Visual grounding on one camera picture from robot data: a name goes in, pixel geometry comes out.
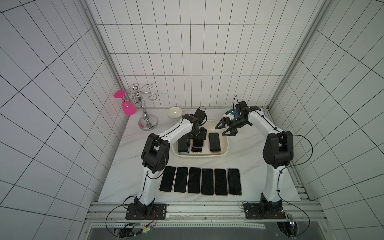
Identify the stack phone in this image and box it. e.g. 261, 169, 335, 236
192, 139, 204, 148
177, 135, 190, 154

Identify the black phone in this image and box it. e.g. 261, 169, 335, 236
214, 169, 228, 196
228, 169, 242, 196
174, 167, 189, 193
159, 166, 177, 193
187, 168, 201, 194

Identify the phone with pink case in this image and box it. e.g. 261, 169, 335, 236
201, 169, 214, 196

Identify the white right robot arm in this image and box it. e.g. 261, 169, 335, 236
215, 101, 294, 214

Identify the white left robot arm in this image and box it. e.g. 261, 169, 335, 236
134, 107, 208, 212

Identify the white plastic storage box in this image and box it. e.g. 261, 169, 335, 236
172, 120, 229, 158

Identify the white ceramic bowl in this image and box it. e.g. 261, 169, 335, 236
167, 107, 183, 119

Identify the chrome wine glass rack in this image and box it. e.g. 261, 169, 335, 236
128, 83, 159, 131

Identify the pink plastic wine glass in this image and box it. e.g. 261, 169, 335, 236
114, 90, 137, 117

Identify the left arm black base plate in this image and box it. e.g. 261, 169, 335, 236
125, 202, 167, 220

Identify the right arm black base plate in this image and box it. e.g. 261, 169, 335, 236
242, 202, 286, 220

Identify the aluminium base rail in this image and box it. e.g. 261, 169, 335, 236
85, 201, 326, 231

